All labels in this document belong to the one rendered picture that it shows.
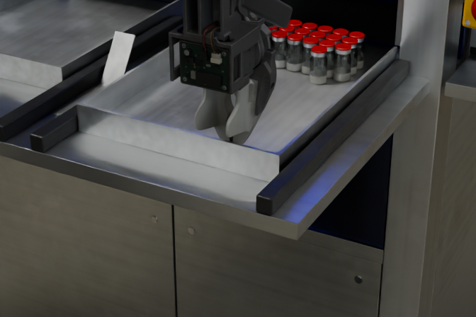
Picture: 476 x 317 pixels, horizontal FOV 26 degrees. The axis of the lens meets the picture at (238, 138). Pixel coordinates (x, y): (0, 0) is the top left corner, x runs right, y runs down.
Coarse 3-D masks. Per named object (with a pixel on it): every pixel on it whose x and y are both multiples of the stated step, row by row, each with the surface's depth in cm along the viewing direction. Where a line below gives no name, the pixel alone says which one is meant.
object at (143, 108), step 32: (160, 64) 132; (384, 64) 130; (96, 96) 121; (128, 96) 127; (160, 96) 128; (192, 96) 128; (288, 96) 128; (320, 96) 128; (352, 96) 123; (96, 128) 118; (128, 128) 116; (160, 128) 113; (192, 128) 120; (256, 128) 120; (288, 128) 120; (320, 128) 116; (192, 160) 113; (224, 160) 111; (256, 160) 109; (288, 160) 110
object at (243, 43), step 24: (192, 0) 99; (216, 0) 99; (240, 0) 101; (192, 24) 100; (216, 24) 100; (240, 24) 102; (264, 24) 104; (192, 48) 100; (216, 48) 98; (240, 48) 99; (192, 72) 101; (216, 72) 100; (240, 72) 100
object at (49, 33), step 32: (0, 0) 154; (32, 0) 159; (64, 0) 159; (96, 0) 159; (128, 0) 159; (0, 32) 147; (32, 32) 147; (64, 32) 147; (96, 32) 147; (128, 32) 139; (0, 64) 132; (32, 64) 130; (64, 64) 128
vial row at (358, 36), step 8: (288, 24) 137; (296, 24) 137; (304, 24) 137; (312, 24) 137; (328, 32) 135; (336, 32) 135; (344, 32) 135; (352, 32) 135; (360, 32) 135; (360, 40) 133; (360, 48) 134; (360, 56) 134; (360, 64) 135
